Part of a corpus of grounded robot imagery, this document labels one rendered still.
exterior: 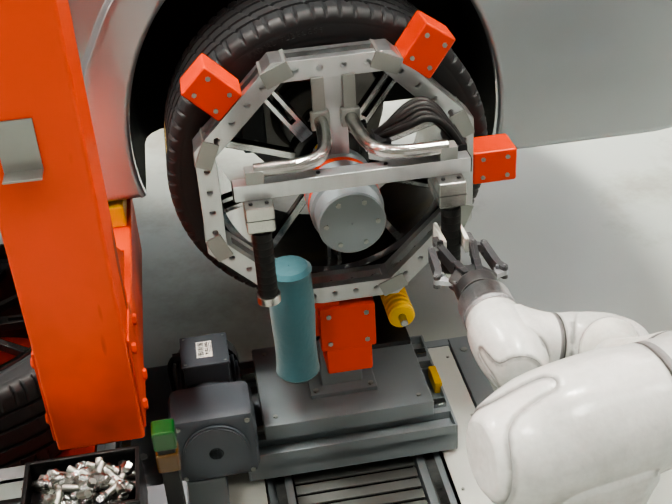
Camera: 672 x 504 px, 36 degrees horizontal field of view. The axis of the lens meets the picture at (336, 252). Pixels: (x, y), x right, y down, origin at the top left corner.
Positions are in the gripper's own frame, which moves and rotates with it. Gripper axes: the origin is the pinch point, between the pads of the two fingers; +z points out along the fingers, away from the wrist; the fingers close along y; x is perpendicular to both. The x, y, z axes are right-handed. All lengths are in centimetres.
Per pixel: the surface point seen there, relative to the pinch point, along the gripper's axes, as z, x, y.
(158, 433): -21, -17, -56
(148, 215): 172, -83, -65
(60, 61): -6, 44, -61
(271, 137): 56, -3, -27
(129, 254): 34, -15, -60
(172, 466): -22, -24, -55
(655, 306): 77, -83, 83
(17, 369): 23, -32, -86
